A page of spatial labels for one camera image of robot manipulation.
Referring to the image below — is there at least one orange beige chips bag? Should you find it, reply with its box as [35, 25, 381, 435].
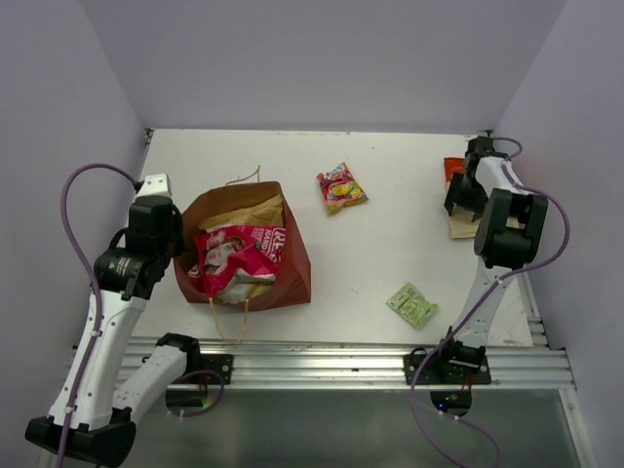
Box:
[444, 157, 518, 240]

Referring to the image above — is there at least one green small sachet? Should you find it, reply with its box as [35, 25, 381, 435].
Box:
[386, 282, 438, 330]

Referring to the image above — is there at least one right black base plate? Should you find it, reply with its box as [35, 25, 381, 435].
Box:
[416, 342, 492, 385]

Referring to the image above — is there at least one red paper bag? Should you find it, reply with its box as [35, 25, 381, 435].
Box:
[174, 179, 312, 312]

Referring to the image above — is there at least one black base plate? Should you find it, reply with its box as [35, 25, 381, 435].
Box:
[169, 354, 234, 389]
[416, 342, 492, 385]

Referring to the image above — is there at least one orange yellow candy packet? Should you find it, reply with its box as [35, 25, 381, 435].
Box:
[317, 162, 369, 215]

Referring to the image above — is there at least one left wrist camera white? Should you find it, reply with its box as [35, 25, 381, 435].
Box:
[135, 173, 172, 198]

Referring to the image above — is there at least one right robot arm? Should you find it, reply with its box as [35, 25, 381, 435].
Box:
[432, 136, 548, 384]

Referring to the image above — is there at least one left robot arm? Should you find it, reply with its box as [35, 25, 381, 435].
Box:
[25, 195, 203, 467]

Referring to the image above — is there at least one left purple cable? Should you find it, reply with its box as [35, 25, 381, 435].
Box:
[58, 164, 140, 468]

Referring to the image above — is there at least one aluminium mounting rail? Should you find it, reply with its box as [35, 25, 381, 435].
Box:
[72, 338, 581, 391]

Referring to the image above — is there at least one red white chips bag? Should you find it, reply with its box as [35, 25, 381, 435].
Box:
[186, 265, 275, 304]

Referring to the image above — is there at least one brown kraft chips bag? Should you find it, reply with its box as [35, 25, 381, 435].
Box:
[199, 195, 284, 232]

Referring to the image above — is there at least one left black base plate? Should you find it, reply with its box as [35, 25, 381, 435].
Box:
[169, 354, 234, 389]

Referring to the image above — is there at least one pink REAL chips bag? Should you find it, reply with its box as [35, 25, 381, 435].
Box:
[194, 225, 287, 298]

